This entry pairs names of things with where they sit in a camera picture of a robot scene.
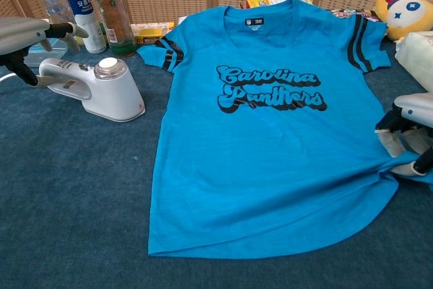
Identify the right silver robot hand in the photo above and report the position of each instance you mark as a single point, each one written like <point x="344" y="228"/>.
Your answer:
<point x="419" y="106"/>

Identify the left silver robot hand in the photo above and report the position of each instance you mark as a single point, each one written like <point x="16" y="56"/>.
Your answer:
<point x="20" y="33"/>

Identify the white handheld steamer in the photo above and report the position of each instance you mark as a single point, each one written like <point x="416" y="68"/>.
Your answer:
<point x="115" y="96"/>

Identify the blue Carolina Panthers T-shirt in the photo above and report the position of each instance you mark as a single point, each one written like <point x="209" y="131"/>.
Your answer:
<point x="270" y="167"/>

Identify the clear blue-lidded food container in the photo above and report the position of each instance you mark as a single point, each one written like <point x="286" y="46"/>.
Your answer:
<point x="55" y="55"/>

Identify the clear water bottle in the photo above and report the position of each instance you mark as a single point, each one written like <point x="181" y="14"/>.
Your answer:
<point x="50" y="1"/>

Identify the long white tissue pack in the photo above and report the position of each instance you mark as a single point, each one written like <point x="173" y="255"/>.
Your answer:
<point x="417" y="55"/>

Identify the white bottle with blue cap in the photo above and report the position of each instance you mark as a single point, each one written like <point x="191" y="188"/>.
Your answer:
<point x="88" y="28"/>

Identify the yellow plush toy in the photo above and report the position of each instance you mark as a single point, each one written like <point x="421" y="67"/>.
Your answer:
<point x="406" y="15"/>

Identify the green-label tea bottle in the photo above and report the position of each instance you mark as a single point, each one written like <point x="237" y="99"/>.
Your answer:
<point x="115" y="21"/>

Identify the dark sanitary pad pack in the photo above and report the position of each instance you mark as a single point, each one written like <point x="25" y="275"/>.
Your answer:
<point x="345" y="13"/>

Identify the small yellow carton box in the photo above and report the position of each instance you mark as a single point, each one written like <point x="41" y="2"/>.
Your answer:
<point x="150" y="32"/>

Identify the dark teal table carpet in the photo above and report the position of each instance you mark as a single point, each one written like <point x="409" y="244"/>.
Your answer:
<point x="74" y="184"/>

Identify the white flat packet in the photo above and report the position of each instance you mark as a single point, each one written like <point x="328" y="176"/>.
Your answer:
<point x="182" y="20"/>

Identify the yellow snack bag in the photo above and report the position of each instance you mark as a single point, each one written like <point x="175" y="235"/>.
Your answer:
<point x="260" y="1"/>

